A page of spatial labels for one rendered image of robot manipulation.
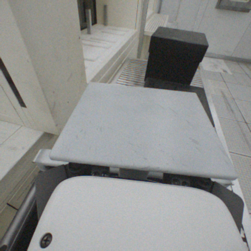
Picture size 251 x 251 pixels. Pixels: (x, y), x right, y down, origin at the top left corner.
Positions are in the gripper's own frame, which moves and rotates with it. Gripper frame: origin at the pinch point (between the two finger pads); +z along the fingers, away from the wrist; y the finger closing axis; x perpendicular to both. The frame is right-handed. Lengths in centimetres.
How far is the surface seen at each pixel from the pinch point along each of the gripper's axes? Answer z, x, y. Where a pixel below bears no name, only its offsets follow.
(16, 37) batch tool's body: 16.1, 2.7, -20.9
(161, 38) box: 74, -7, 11
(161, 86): 52, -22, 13
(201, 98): 46, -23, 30
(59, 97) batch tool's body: 20.1, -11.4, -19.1
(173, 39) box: 74, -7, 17
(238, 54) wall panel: 386, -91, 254
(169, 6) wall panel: 418, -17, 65
